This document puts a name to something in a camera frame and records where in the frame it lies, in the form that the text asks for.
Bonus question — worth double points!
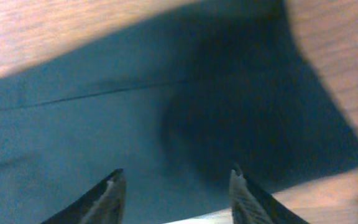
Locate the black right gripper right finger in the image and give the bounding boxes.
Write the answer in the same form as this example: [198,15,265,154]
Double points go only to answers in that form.
[229,164,309,224]

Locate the black leggings with red waistband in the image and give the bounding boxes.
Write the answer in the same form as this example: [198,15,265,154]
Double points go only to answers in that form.
[0,1,358,223]

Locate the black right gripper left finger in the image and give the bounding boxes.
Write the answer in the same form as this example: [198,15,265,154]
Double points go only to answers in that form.
[42,169,126,224]

